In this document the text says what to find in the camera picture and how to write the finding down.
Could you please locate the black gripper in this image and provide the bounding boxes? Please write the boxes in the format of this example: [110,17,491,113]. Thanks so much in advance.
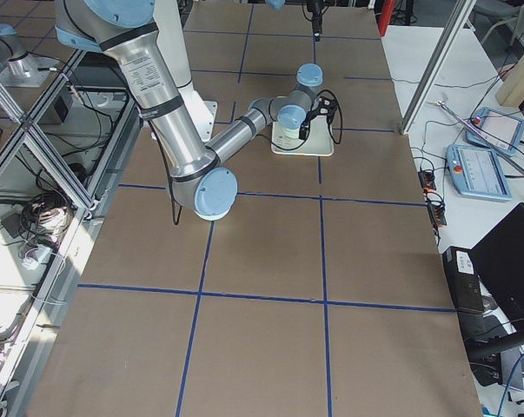
[299,97,336,139]

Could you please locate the green bowl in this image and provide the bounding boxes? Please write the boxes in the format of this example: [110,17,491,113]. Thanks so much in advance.
[280,125,300,140]

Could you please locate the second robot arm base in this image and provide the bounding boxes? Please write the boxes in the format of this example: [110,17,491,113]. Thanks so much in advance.
[0,23,60,88]

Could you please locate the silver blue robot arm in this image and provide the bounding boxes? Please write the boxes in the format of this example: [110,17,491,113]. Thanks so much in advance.
[55,0,340,221]

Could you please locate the white rectangular tray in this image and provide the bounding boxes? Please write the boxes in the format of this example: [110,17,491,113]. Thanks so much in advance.
[270,97,334,156]

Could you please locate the orange black connector strip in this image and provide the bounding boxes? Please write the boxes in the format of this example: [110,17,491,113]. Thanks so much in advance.
[418,169,447,230]

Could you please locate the blue teach pendant near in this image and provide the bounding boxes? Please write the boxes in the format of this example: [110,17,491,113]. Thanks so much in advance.
[446,144,512,202]

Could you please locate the blue teach pendant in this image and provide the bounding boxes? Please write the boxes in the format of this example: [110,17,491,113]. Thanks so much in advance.
[446,144,512,202]
[472,107,524,156]

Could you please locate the blue teach pendant far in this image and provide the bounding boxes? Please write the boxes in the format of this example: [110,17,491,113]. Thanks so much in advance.
[472,107,524,156]

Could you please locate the black box with label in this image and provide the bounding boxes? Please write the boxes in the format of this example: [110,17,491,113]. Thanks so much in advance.
[442,246,484,314]

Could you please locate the black laptop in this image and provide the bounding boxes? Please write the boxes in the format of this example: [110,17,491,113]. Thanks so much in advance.
[470,202,524,320]

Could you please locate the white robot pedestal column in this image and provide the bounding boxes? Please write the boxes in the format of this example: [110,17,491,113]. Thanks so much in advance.
[154,0,218,142]

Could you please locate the aluminium frame post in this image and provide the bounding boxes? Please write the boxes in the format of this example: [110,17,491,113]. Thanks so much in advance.
[400,0,476,135]

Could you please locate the bundle of cables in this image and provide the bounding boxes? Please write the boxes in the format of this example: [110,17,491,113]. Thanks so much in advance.
[0,190,74,248]

